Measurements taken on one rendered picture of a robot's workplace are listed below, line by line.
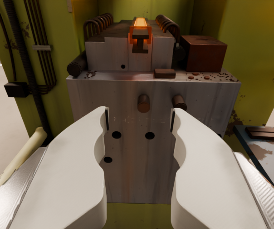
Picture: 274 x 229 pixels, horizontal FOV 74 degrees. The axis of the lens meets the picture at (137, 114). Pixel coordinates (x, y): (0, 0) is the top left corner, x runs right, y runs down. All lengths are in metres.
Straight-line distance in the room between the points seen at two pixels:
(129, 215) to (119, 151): 0.31
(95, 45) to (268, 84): 0.56
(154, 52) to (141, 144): 0.24
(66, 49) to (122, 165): 0.39
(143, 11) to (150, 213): 0.81
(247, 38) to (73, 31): 0.50
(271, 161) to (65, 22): 0.64
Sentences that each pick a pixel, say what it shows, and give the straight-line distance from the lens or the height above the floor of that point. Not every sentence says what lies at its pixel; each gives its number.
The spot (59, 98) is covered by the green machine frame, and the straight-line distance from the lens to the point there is 0.70.
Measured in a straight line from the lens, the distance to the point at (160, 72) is 0.41.
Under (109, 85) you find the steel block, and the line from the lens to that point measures 0.41.
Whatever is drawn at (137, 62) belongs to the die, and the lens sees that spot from 0.45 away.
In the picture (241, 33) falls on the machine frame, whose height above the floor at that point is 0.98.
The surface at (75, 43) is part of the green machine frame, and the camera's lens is 0.61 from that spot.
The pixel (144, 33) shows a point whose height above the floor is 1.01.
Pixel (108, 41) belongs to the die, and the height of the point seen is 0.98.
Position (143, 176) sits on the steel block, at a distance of 0.58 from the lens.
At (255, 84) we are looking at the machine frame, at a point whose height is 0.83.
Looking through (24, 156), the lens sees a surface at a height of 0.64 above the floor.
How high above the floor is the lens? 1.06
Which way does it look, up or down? 32 degrees down
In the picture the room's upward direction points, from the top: 1 degrees clockwise
